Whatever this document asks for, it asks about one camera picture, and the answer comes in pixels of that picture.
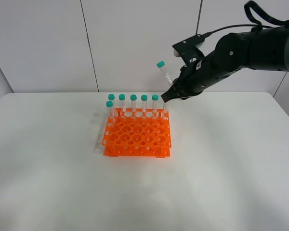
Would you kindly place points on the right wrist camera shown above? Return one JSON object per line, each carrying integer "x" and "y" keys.
{"x": 188, "y": 44}

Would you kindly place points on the test tube with teal cap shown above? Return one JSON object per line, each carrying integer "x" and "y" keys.
{"x": 162, "y": 67}

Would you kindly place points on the test tube second row left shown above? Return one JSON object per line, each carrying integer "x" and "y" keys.
{"x": 111, "y": 113}

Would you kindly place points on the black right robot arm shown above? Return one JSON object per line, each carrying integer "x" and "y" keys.
{"x": 265, "y": 49}

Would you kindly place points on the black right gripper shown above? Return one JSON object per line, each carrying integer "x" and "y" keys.
{"x": 213, "y": 69}

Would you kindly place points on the orange test tube rack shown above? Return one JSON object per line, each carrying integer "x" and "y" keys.
{"x": 138, "y": 134}

